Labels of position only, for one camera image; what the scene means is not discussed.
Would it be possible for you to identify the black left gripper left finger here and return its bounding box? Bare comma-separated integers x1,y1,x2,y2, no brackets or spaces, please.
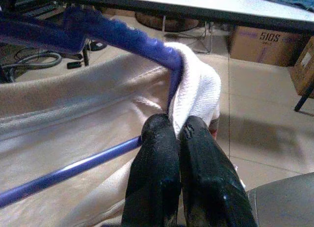
121,113,183,227

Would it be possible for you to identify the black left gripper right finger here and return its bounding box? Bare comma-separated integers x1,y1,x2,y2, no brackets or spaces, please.
180,115,259,227

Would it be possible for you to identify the white crinkled cloth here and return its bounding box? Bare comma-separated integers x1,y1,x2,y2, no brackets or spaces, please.
167,42,223,137

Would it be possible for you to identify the beige fleece garment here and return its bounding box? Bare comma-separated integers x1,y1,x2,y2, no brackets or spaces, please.
0,52,174,227

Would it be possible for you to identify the violet hanger with fuzzy shoulders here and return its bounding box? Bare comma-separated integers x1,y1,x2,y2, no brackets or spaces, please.
0,5,185,209

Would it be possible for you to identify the dark grey padded seat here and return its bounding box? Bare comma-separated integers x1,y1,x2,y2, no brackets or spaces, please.
246,172,314,227

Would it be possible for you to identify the black power adapter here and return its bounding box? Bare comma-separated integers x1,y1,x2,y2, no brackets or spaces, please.
66,60,83,70

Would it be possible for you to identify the cardboard box with purple print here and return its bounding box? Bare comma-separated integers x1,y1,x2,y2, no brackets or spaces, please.
227,25,306,67

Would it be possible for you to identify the plain cardboard box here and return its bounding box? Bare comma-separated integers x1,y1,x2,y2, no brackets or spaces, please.
289,36,314,99

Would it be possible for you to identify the dark round stand base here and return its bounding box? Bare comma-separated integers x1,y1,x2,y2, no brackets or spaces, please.
134,11,200,33

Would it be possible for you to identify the black power strip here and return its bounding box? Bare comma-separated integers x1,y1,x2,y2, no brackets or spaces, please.
22,2,61,19

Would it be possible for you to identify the black post with round base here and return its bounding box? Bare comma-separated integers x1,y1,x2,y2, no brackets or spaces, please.
81,37,108,67

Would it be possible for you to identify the grey coiled cable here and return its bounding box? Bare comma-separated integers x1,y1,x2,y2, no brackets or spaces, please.
0,48,63,78

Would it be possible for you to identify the thin metal wire stand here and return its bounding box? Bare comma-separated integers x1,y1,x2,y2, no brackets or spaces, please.
161,15,213,55

